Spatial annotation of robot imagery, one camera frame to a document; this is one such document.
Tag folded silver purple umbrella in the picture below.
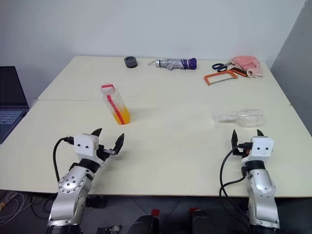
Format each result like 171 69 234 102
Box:
147 57 197 71

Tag small black device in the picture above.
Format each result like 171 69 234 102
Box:
97 225 122 234

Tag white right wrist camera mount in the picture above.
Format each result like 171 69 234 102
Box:
241 136 274 164

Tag pink towel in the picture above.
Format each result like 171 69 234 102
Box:
230 55 264 78

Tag white floor cable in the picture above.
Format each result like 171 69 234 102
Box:
0 190 37 220

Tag blue handled scissors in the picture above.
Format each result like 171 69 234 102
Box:
212 60 232 73

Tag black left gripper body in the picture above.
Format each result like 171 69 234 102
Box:
97 144 117 163

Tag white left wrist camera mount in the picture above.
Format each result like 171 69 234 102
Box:
73 133 108 169

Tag clear wine glass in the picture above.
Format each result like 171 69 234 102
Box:
212 109 265 128

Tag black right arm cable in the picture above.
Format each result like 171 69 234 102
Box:
218 142 253 232

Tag orange hacksaw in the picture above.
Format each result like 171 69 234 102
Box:
204 68 247 87

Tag dark laptop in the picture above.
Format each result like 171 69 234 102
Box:
0 66 30 144

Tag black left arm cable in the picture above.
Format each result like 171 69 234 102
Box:
53 137 75 183

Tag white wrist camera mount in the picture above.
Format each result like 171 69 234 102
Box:
241 136 274 164
73 133 108 169

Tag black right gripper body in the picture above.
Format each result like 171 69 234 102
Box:
233 143 252 159

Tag bottle with orange liquid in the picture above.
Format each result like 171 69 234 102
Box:
102 89 132 125

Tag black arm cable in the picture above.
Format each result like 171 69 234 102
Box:
53 137 75 183
218 142 253 232

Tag black floor cable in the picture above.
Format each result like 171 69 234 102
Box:
31 195 57 218

